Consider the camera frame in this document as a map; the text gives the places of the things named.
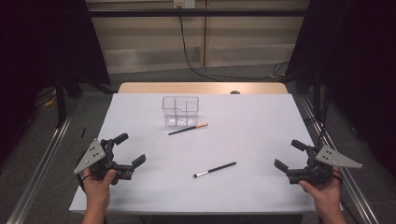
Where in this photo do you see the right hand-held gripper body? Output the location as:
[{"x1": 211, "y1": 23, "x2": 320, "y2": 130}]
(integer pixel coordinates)
[{"x1": 287, "y1": 145, "x2": 363, "y2": 185}]

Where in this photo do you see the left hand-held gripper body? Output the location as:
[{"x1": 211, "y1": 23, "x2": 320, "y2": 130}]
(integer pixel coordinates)
[{"x1": 74, "y1": 138, "x2": 134, "y2": 185}]

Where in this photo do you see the clear plastic organizer box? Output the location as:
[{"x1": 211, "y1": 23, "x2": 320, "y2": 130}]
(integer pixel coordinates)
[{"x1": 161, "y1": 95, "x2": 200, "y2": 127}]

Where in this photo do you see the person's right hand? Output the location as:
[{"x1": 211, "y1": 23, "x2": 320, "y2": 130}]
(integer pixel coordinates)
[{"x1": 298, "y1": 167, "x2": 343, "y2": 216}]

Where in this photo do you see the person's left hand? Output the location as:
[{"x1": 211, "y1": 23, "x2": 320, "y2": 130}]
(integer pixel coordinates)
[{"x1": 82, "y1": 167, "x2": 117, "y2": 213}]

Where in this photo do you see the black metal stand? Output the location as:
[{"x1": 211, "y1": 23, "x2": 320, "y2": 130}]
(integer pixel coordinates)
[{"x1": 54, "y1": 72, "x2": 68, "y2": 129}]

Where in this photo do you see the white table sheet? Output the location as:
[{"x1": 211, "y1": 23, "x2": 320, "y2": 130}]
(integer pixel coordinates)
[{"x1": 68, "y1": 92, "x2": 316, "y2": 216}]

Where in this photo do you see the black curtain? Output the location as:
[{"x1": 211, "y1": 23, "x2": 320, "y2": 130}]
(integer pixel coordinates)
[
  {"x1": 0, "y1": 0, "x2": 112, "y2": 167},
  {"x1": 284, "y1": 0, "x2": 396, "y2": 180}
]

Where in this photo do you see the black horizontal bar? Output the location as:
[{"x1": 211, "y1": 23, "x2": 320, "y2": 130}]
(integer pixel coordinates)
[{"x1": 88, "y1": 8, "x2": 308, "y2": 19}]

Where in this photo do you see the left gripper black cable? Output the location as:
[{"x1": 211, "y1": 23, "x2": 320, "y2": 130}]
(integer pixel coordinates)
[{"x1": 76, "y1": 172, "x2": 92, "y2": 192}]

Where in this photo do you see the metal floor rail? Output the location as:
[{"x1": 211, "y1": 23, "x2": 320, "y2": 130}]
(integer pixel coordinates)
[
  {"x1": 6, "y1": 99, "x2": 79, "y2": 224},
  {"x1": 298, "y1": 94, "x2": 380, "y2": 224}
]

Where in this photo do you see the black wall cable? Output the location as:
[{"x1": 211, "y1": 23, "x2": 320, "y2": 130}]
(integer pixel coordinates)
[{"x1": 177, "y1": 7, "x2": 290, "y2": 82}]

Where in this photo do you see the white wall socket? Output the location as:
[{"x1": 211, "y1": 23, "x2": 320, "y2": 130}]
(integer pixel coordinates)
[{"x1": 173, "y1": 0, "x2": 196, "y2": 9}]

